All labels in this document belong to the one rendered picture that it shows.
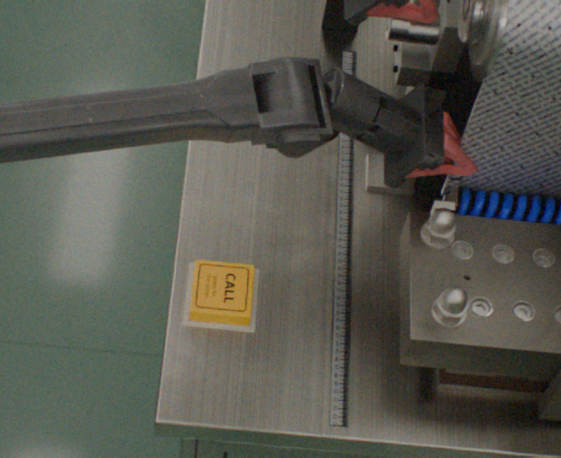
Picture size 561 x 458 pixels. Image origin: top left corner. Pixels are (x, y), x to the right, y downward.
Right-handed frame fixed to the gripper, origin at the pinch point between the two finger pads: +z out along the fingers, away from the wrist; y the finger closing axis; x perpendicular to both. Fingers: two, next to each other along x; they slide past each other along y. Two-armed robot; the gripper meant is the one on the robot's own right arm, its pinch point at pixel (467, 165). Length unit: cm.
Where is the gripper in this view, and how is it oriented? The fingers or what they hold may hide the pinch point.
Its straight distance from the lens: 129.0
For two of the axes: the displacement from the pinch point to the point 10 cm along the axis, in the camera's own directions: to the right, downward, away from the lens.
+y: -0.6, 8.4, -5.4
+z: 8.1, 3.5, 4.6
